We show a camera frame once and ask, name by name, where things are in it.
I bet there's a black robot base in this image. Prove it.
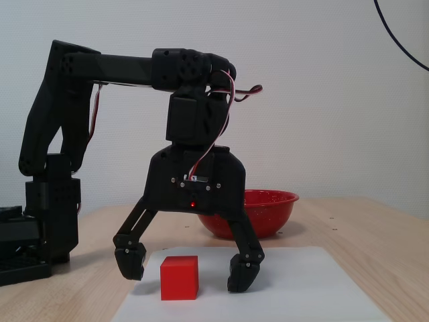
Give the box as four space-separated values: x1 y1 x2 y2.
0 205 54 288

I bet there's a white paper sheet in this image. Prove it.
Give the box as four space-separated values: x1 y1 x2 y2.
110 246 393 322

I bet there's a red speckled bowl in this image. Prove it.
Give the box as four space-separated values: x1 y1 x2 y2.
196 189 300 240

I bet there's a red white gripper servo wire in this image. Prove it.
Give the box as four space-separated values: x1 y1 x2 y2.
186 68 264 184

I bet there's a red white arm wire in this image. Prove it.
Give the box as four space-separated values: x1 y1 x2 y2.
72 83 105 175

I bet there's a black hanging cable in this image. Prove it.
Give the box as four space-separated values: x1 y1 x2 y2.
373 0 429 72

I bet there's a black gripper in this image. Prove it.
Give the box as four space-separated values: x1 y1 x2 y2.
112 144 265 293

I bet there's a red cube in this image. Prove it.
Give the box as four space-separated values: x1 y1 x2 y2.
160 256 200 301

